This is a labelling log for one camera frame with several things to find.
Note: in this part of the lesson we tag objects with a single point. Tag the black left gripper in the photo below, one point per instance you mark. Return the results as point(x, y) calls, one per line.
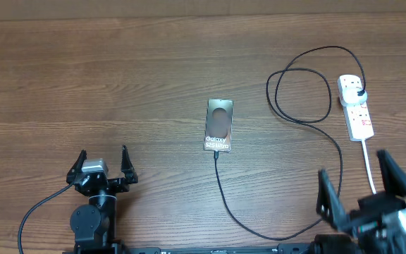
point(122, 185)

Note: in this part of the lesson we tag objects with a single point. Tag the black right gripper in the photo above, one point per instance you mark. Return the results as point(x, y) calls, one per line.
point(369, 216)

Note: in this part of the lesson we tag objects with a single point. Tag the Galaxy smartphone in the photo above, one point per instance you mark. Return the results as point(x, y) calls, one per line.
point(218, 128)

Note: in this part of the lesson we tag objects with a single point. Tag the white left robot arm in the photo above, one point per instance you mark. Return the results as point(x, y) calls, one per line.
point(94, 224)

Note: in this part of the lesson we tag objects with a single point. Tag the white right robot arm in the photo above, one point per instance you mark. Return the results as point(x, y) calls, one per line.
point(376, 241)

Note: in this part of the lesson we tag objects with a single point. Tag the white charger adapter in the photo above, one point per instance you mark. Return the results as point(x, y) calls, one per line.
point(352, 96)

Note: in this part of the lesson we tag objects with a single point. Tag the white power strip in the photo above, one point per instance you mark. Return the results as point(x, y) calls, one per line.
point(357, 118)

